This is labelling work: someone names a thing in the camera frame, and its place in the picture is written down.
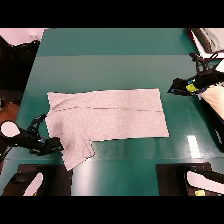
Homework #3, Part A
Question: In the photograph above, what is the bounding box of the pale pink T-shirt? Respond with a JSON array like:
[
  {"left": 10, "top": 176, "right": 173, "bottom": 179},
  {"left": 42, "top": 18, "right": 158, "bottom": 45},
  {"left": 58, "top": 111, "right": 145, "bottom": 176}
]
[{"left": 44, "top": 87, "right": 171, "bottom": 172}]

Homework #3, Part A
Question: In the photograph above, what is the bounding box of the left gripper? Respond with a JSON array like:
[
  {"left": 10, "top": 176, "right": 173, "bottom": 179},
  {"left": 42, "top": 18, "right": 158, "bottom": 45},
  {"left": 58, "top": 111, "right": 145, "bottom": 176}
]
[{"left": 37, "top": 136, "right": 65, "bottom": 157}]

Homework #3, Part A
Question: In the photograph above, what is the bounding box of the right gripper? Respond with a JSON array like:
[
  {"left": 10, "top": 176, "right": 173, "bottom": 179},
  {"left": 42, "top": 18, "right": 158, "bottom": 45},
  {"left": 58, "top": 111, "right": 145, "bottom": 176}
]
[{"left": 167, "top": 75, "right": 203, "bottom": 97}]

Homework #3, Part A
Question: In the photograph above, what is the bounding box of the white garment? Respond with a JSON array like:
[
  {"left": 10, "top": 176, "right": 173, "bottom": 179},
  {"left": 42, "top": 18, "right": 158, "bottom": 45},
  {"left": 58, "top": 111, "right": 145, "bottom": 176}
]
[{"left": 193, "top": 27, "right": 224, "bottom": 59}]

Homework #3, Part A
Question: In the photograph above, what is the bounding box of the grey garment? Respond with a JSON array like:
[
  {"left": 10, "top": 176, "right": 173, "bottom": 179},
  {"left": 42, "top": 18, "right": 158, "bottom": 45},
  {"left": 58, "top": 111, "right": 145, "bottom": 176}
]
[{"left": 199, "top": 27, "right": 224, "bottom": 54}]

